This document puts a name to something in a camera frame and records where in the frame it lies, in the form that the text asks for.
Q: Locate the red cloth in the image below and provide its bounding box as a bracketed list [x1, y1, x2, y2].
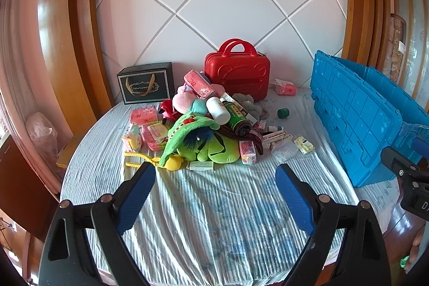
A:
[158, 100, 175, 119]

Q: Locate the pink printed box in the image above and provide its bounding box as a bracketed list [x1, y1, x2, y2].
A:
[239, 140, 258, 165]

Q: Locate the clear plastic bag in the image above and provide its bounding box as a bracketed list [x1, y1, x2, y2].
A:
[272, 140, 299, 162]

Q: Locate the flat pink tissue pack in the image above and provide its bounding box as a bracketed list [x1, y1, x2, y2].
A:
[130, 106, 159, 126]

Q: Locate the black gift box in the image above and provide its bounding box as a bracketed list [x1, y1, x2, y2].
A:
[117, 62, 174, 105]

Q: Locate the padded headboard with wooden frame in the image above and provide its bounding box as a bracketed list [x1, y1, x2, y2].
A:
[34, 0, 396, 126]

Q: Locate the maroon knitted hat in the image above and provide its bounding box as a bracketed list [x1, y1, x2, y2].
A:
[216, 125, 265, 156]

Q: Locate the colourful small tissue pack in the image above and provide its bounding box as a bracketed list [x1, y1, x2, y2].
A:
[121, 124, 143, 153]

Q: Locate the white plastic bottle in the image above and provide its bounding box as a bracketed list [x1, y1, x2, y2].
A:
[206, 96, 231, 125]

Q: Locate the blue plastic crate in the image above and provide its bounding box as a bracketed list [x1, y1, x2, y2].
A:
[310, 50, 429, 189]

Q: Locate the small flat medicine box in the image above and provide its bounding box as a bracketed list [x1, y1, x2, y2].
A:
[187, 160, 215, 171]

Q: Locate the dark wooden nightstand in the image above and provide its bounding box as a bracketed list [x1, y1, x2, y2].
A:
[0, 135, 61, 240]

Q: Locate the light green plush toy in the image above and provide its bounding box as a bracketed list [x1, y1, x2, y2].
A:
[177, 135, 240, 170]

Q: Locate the pink curtain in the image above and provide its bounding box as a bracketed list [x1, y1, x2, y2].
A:
[0, 0, 68, 193]

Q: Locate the green plush with blue fuzz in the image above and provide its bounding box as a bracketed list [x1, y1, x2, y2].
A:
[160, 113, 220, 168]

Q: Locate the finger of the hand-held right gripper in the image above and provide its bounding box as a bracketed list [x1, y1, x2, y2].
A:
[412, 138, 429, 160]
[381, 146, 429, 177]

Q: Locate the pink pig plush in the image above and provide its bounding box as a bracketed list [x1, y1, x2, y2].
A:
[172, 85, 203, 113]
[208, 81, 232, 99]

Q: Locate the red hard-shell case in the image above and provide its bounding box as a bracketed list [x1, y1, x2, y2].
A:
[204, 39, 271, 101]

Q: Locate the grey plush toy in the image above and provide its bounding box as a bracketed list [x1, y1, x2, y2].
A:
[231, 92, 270, 119]

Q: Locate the pink floral tissue pack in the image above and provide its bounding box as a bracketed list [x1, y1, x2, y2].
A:
[184, 70, 215, 98]

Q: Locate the pink tissue pack with flap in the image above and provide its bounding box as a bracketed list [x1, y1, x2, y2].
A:
[270, 78, 298, 96]

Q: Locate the purple white medicine box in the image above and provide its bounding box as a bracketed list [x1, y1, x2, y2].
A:
[261, 132, 285, 143]

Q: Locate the pink plastic bag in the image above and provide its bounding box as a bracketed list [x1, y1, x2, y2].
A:
[26, 112, 59, 153]

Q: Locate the pink wet wipes pack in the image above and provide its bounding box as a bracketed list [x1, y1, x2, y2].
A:
[141, 121, 169, 151]

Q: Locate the person's right hand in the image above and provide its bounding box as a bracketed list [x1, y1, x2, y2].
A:
[412, 222, 429, 270]

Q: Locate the white lace curtain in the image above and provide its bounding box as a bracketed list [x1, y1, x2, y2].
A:
[405, 0, 429, 106]

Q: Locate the teal plush toy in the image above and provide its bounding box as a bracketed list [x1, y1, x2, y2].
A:
[190, 98, 210, 116]

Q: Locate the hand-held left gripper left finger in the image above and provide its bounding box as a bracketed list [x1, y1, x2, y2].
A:
[38, 162, 157, 286]

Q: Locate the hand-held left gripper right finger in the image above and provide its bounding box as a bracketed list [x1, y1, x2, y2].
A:
[275, 164, 393, 286]

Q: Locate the yellow tissue pack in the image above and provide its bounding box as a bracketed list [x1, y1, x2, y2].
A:
[294, 136, 316, 155]

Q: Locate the dark green bottle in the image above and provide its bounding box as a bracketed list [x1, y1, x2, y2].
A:
[222, 101, 253, 136]

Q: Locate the yellow clamp toy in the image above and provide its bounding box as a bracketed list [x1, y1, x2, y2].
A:
[125, 152, 184, 172]

